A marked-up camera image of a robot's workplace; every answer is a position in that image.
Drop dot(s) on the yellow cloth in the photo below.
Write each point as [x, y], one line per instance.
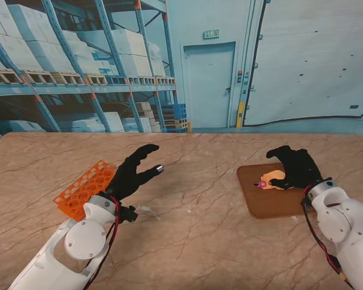
[275, 175]

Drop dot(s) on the printed warehouse backdrop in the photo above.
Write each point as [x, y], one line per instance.
[199, 60]

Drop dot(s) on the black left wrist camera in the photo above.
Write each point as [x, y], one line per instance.
[128, 214]

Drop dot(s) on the pink rubber band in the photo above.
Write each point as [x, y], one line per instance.
[262, 184]

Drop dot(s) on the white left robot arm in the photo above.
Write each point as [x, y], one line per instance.
[72, 241]

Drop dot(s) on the white tape scrap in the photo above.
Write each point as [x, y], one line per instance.
[149, 211]

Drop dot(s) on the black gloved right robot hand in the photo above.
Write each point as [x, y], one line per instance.
[299, 172]

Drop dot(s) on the brown wooden tray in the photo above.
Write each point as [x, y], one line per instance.
[269, 202]

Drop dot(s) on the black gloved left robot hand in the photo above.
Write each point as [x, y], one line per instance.
[127, 181]

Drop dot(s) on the orange test tube rack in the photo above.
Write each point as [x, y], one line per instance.
[87, 187]

